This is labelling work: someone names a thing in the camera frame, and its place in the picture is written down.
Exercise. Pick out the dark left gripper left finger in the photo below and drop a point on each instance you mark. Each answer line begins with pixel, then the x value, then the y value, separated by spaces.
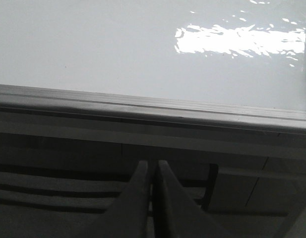
pixel 127 217

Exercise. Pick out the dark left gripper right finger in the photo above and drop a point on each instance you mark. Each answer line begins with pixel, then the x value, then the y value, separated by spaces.
pixel 176 214

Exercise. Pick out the grey whiteboard marker tray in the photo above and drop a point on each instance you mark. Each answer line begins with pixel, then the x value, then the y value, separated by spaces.
pixel 152 109

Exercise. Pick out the white whiteboard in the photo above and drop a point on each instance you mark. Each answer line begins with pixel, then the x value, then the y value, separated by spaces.
pixel 239 52

